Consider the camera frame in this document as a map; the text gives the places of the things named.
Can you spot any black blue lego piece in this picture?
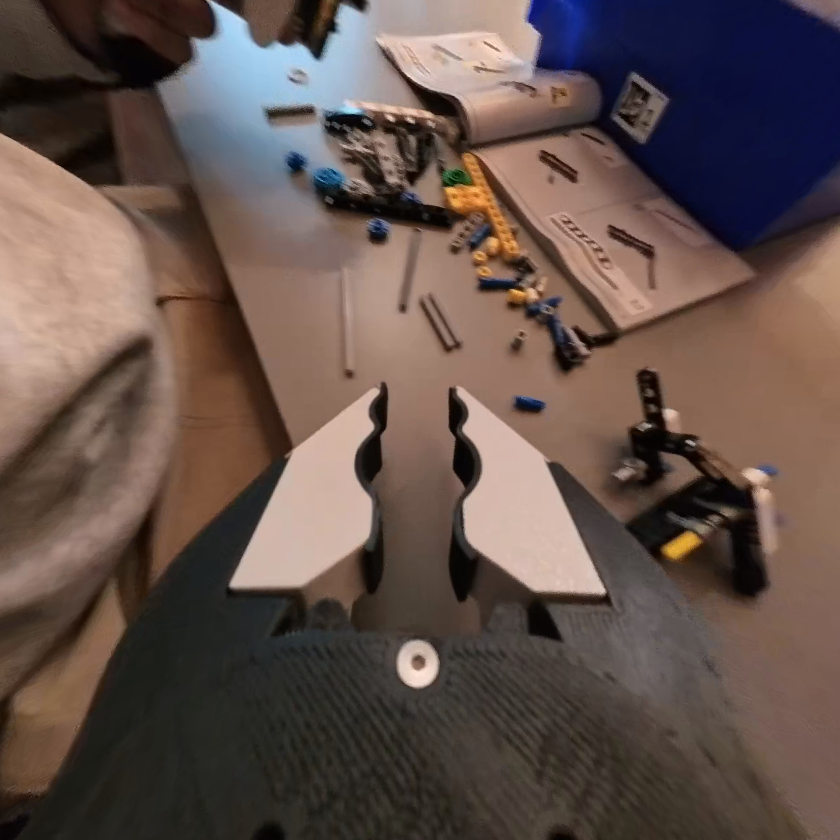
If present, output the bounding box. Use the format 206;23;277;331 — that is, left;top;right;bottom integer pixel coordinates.
322;108;376;137

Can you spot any lego instruction booklet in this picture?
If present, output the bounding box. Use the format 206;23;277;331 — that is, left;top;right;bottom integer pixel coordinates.
375;31;757;333

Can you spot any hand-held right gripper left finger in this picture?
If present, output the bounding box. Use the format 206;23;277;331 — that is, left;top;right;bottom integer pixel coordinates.
227;382;389;616

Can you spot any long black lego beam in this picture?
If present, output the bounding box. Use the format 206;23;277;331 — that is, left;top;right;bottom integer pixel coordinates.
323;192;455;228

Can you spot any black lego frame assembly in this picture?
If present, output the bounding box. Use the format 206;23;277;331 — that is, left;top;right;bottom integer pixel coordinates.
612;367;783;598

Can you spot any blue plastic bin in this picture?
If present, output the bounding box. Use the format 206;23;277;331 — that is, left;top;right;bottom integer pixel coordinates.
527;0;840;252

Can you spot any long white lego beam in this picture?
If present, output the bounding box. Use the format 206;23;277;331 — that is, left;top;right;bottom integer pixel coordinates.
343;100;462;143

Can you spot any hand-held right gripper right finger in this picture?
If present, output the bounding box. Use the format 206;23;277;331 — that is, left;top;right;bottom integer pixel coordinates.
448;386;609;622

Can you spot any black yellow lego assembly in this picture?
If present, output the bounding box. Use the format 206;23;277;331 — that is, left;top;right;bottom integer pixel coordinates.
282;0;370;60

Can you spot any person's left hand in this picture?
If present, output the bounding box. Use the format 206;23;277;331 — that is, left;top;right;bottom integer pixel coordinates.
107;0;217;43

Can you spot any black curved lego panel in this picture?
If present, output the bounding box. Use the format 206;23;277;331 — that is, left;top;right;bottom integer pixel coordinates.
387;128;439;185

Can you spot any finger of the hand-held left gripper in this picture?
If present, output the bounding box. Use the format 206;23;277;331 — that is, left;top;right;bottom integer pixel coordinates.
243;0;307;48

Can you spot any yellow lego angled block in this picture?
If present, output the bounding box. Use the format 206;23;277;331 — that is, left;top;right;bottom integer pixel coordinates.
443;184;491;215

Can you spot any person's grey hoodie torso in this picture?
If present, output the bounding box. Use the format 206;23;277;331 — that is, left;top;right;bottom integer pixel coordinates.
0;131;183;706

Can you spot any short grey lego beam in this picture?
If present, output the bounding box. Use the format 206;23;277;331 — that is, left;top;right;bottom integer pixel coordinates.
338;134;408;191

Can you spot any long yellow lego beam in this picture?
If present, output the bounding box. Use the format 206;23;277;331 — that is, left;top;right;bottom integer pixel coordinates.
459;153;524;258

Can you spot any pile of small lego pins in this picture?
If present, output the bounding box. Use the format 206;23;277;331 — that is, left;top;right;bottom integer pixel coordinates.
469;220;619;373

